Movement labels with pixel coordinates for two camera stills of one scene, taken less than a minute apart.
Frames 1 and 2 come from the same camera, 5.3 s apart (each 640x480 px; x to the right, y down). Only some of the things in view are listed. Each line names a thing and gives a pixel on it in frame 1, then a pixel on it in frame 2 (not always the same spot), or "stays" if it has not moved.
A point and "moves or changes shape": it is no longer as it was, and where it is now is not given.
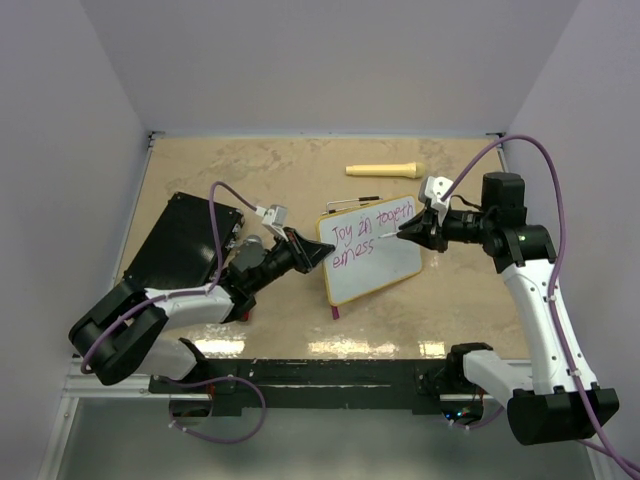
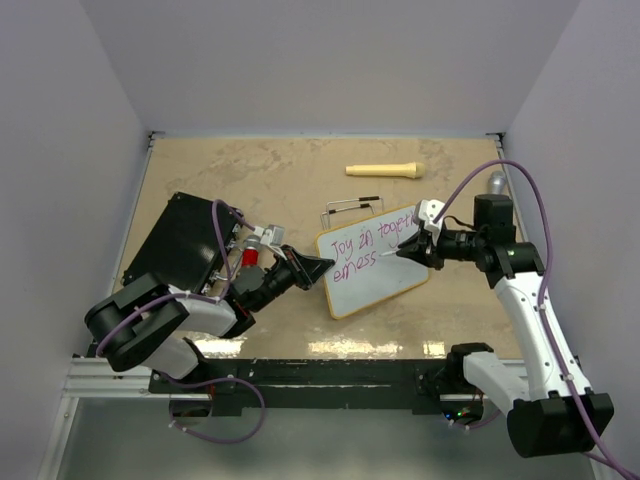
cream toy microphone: [414, 169] stays
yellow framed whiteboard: [363, 262] moves or changes shape
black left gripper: [314, 251] → [309, 269]
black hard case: [180, 248] stays
